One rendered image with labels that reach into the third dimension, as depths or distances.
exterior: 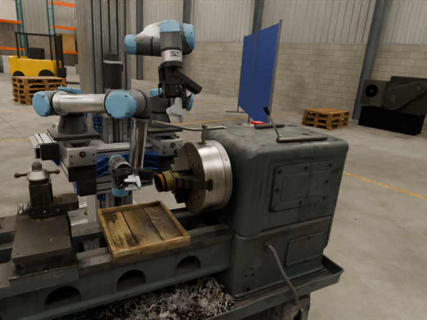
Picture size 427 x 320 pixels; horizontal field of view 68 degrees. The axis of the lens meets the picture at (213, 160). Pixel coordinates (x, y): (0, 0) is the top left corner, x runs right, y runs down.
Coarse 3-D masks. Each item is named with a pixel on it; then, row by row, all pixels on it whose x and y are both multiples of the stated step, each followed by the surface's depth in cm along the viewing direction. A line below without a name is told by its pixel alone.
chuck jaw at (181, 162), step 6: (174, 150) 140; (180, 150) 138; (180, 156) 137; (186, 156) 138; (174, 162) 135; (180, 162) 136; (186, 162) 137; (168, 168) 136; (174, 168) 133; (180, 168) 135; (186, 168) 136
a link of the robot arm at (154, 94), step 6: (150, 90) 187; (156, 90) 183; (162, 90) 184; (150, 96) 186; (156, 96) 184; (156, 102) 185; (162, 102) 185; (168, 102) 185; (156, 108) 186; (162, 108) 187
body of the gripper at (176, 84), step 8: (160, 64) 110; (168, 64) 110; (176, 64) 111; (160, 72) 112; (168, 72) 111; (176, 72) 113; (160, 80) 112; (168, 80) 109; (176, 80) 111; (168, 88) 110; (176, 88) 111; (160, 96) 115; (168, 96) 114; (176, 96) 114
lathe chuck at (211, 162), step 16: (192, 144) 132; (208, 144) 133; (192, 160) 133; (208, 160) 126; (208, 176) 124; (224, 176) 127; (192, 192) 136; (208, 192) 125; (224, 192) 129; (192, 208) 137
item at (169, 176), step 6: (162, 174) 130; (168, 174) 129; (174, 174) 132; (156, 180) 132; (162, 180) 127; (168, 180) 128; (174, 180) 129; (156, 186) 132; (162, 186) 127; (168, 186) 128; (174, 186) 129
